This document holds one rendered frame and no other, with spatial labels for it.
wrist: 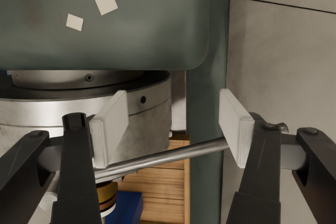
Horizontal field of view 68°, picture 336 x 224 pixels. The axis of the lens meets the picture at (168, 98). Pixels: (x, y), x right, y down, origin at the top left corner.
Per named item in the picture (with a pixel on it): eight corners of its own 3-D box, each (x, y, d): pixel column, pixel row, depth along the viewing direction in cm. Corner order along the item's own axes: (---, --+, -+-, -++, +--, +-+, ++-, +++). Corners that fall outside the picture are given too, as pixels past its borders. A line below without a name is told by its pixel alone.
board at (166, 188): (68, 129, 73) (61, 135, 70) (190, 134, 68) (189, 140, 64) (80, 214, 82) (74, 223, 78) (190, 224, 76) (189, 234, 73)
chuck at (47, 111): (26, 66, 58) (-87, 107, 28) (160, 61, 62) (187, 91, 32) (29, 81, 59) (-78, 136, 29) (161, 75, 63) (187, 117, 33)
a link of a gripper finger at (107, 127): (106, 169, 14) (93, 169, 14) (129, 124, 21) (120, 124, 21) (101, 120, 13) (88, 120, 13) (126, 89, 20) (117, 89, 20)
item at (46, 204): (69, 157, 35) (43, 215, 24) (62, 144, 35) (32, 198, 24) (84, 151, 35) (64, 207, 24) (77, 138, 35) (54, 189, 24)
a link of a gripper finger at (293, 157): (264, 146, 12) (329, 145, 12) (238, 111, 17) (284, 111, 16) (261, 174, 12) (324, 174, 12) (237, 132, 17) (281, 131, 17)
